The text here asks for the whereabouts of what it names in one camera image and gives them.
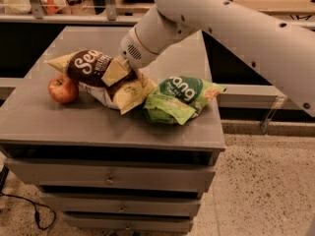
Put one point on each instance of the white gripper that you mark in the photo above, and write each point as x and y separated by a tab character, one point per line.
135	53

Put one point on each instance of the brown chip bag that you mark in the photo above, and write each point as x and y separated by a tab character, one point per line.
86	67

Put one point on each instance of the green chip bag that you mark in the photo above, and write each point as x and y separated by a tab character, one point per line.
179	99

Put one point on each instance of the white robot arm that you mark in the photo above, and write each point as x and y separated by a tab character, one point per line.
279	51

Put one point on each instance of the red apple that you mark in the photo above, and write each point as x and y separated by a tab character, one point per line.
62	89

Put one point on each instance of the grey drawer cabinet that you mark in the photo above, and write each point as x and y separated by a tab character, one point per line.
35	126

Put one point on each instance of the top grey drawer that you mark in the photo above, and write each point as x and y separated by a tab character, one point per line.
112	174

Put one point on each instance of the middle grey drawer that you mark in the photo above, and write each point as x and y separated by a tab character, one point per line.
121	204

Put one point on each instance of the middle metal bracket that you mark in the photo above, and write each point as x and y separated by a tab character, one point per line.
110	9

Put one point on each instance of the left metal bracket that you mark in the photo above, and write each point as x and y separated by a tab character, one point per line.
37	9

